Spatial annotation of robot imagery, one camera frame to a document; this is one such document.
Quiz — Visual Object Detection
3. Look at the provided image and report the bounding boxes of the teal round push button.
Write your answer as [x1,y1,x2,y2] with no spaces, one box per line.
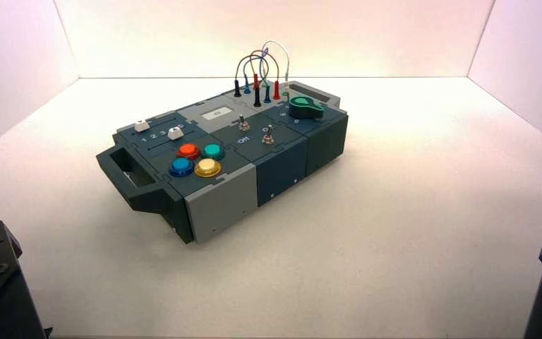
[202,143,226,162]

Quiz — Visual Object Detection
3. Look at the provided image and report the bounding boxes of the white banana plug cable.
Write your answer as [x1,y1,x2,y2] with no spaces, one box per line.
[260,40,291,97]

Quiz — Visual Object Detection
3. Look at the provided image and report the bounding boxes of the yellow round push button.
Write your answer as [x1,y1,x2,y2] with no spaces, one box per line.
[194,157,223,179]

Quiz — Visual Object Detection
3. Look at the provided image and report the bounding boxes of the red banana plug cable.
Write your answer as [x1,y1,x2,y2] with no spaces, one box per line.
[251,50,282,101]

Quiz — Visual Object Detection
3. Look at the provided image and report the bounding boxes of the green rotary knob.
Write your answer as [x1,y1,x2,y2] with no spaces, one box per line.
[288,95,325,120]

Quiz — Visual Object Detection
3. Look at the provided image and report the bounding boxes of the black banana plug cable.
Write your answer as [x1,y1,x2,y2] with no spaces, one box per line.
[232,55,263,108]

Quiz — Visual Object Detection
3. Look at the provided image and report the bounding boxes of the dark blue grey control box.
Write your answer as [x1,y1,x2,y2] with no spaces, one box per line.
[95,81,349,245]

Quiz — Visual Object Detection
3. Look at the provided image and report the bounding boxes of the blue round push button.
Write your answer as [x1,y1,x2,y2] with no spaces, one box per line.
[168,157,195,178]

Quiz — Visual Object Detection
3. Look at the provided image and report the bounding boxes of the red round push button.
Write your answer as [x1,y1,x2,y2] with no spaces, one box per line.
[176,143,202,162]

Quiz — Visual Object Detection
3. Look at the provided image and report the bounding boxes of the blue banana plug cable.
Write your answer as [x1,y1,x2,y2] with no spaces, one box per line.
[243,50,273,105]

